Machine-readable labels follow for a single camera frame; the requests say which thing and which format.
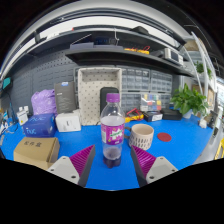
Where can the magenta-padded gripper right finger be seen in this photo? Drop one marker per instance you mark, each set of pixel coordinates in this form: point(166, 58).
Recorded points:
point(153, 168)

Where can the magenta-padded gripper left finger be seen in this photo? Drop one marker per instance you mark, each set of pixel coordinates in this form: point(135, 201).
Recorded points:
point(71, 168)

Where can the clear purple-capped drink bottle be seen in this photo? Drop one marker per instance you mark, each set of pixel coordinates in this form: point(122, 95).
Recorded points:
point(112, 133)

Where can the flat round red coaster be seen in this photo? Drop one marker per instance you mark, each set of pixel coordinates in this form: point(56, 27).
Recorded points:
point(164, 137)

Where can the beige mug with grey slots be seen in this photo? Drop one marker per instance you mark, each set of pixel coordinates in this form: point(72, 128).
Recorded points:
point(141, 136)

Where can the brown cardboard box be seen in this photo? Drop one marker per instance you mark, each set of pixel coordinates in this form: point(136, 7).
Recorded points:
point(35, 151)

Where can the white carton box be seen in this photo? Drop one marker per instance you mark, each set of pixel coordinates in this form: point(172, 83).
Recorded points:
point(68, 121)

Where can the black box with white label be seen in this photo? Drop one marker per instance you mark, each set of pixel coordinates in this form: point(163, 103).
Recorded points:
point(152, 116)

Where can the blue carton box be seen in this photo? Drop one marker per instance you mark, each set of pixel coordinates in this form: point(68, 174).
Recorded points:
point(39, 126)

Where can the yellow multimeter with red leads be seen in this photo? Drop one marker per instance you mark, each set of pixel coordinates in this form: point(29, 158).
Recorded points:
point(134, 115)

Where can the flat black case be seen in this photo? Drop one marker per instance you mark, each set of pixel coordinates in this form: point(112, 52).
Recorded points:
point(171, 114)

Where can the clear box with coloured parts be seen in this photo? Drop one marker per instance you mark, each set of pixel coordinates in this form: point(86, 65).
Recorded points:
point(150, 102)

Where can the white power adapter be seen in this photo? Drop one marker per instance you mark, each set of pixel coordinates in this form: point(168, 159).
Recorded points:
point(203, 123)

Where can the grey small-parts drawer cabinet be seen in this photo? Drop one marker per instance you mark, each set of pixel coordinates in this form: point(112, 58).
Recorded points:
point(161, 81)
point(135, 79)
point(166, 100)
point(130, 100)

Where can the small white box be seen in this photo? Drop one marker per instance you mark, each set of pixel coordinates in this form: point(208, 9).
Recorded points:
point(22, 117)

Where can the dark grey upright box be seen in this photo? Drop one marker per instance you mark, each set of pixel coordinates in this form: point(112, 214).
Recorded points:
point(65, 96)

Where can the purple plastic bag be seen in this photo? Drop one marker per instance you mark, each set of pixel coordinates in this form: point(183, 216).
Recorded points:
point(44, 101)

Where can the white perforated tray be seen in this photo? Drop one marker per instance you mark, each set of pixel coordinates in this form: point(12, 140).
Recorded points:
point(90, 96)

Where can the green potted plant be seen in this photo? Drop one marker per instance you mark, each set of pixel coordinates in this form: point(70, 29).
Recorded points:
point(188, 98)

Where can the black rounded speaker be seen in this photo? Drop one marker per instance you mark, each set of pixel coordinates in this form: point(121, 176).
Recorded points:
point(108, 95)

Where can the white curved shelf unit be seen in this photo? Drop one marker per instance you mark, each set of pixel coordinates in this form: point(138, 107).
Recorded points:
point(201, 66)

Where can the dark overhead shelf unit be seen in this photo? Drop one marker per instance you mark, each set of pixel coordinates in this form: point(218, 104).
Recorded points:
point(116, 55)

